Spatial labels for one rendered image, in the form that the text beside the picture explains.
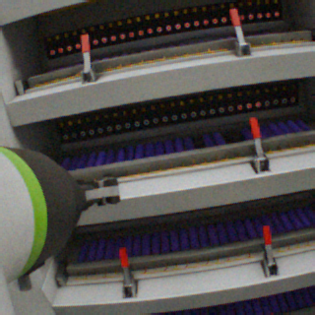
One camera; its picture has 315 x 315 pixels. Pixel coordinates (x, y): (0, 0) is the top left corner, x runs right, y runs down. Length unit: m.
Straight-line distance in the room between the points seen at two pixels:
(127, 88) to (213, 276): 0.38
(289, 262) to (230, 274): 0.12
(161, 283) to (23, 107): 0.41
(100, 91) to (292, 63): 0.33
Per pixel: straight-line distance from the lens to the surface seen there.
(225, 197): 0.52
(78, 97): 0.52
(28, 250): 0.18
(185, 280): 0.60
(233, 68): 0.51
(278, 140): 0.59
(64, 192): 0.22
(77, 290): 0.65
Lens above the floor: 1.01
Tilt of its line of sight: 6 degrees down
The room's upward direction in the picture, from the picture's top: 10 degrees counter-clockwise
